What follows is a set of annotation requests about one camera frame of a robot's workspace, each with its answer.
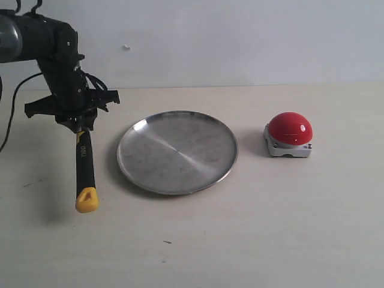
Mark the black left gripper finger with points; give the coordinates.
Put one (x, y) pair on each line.
(99, 99)
(44, 106)

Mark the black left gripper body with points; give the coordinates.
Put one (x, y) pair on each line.
(68, 84)

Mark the black yellow claw hammer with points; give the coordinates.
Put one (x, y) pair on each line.
(86, 193)

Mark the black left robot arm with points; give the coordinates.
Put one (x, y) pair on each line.
(32, 36)

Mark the red dome push button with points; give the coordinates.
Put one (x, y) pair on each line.
(289, 133)

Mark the round steel plate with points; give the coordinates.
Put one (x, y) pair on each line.
(177, 152)

